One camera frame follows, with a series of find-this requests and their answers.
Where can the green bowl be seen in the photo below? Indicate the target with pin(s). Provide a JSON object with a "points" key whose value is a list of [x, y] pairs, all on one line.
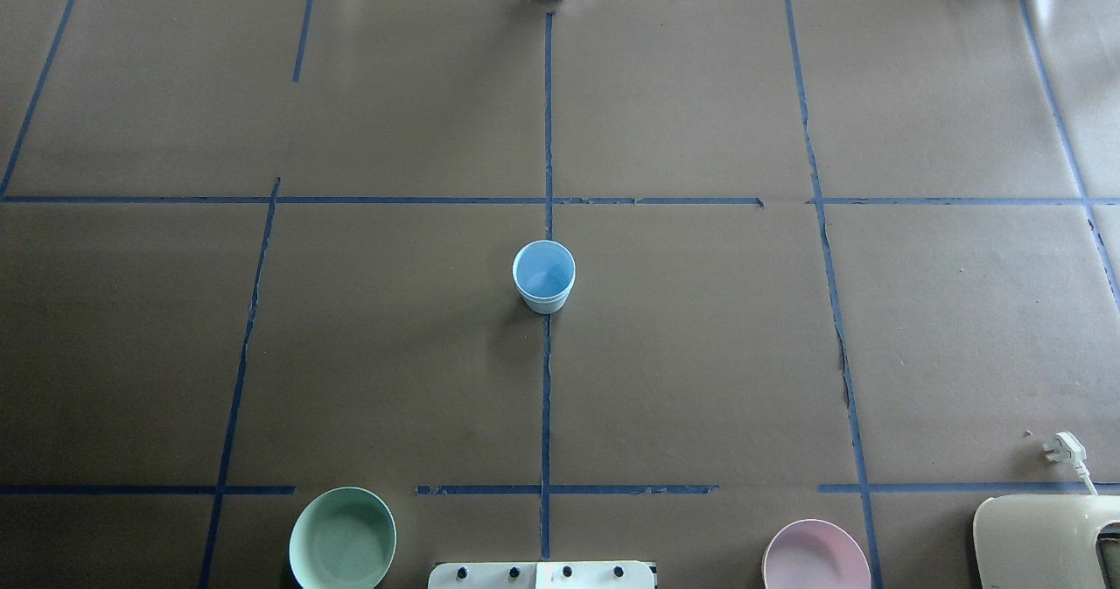
{"points": [[345, 538]]}

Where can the white mounting pillar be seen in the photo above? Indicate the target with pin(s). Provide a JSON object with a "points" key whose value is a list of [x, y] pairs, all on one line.
{"points": [[545, 574]]}

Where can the light blue plastic cup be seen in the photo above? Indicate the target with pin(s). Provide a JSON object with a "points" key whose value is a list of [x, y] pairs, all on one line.
{"points": [[544, 295]]}

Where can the pink bowl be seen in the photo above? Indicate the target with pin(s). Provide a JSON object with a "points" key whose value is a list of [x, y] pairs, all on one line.
{"points": [[814, 554]]}

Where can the cream toaster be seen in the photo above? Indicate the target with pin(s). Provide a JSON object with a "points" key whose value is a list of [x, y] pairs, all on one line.
{"points": [[1047, 541]]}

